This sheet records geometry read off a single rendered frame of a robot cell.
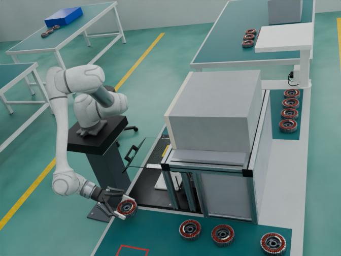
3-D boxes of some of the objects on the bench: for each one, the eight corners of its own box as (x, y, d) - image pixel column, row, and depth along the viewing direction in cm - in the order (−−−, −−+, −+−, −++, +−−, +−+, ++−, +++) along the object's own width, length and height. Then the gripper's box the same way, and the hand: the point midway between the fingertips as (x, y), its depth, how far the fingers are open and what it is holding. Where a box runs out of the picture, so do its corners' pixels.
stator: (201, 222, 181) (199, 217, 179) (203, 240, 172) (201, 235, 170) (179, 225, 182) (178, 220, 180) (180, 243, 173) (179, 238, 171)
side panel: (203, 217, 183) (193, 172, 165) (205, 213, 185) (195, 168, 167) (258, 224, 172) (252, 177, 154) (259, 219, 175) (253, 172, 157)
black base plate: (125, 204, 203) (124, 201, 202) (162, 136, 250) (162, 134, 249) (202, 214, 185) (202, 211, 184) (227, 139, 232) (227, 136, 231)
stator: (208, 233, 174) (207, 229, 172) (228, 224, 176) (227, 220, 174) (218, 251, 165) (216, 246, 163) (239, 241, 167) (238, 236, 164)
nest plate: (154, 188, 205) (154, 187, 205) (163, 170, 216) (162, 169, 216) (178, 191, 200) (177, 189, 199) (185, 172, 211) (185, 171, 210)
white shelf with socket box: (259, 105, 255) (254, 48, 230) (265, 81, 283) (261, 26, 257) (310, 106, 242) (311, 44, 216) (311, 79, 269) (312, 22, 243)
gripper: (102, 180, 202) (136, 197, 201) (81, 212, 185) (119, 230, 184) (104, 172, 197) (139, 190, 196) (83, 204, 180) (122, 223, 179)
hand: (126, 208), depth 190 cm, fingers closed on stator, 11 cm apart
